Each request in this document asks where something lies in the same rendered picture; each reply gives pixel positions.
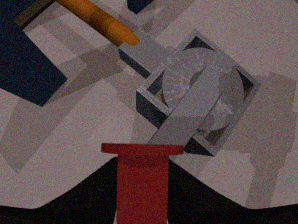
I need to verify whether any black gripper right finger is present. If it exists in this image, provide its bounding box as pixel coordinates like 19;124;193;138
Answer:
168;159;298;224

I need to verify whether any crank handle with dark red grip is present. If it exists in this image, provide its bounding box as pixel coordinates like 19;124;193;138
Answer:
101;65;229;224

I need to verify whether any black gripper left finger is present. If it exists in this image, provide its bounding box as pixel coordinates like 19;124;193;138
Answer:
0;156;118;224

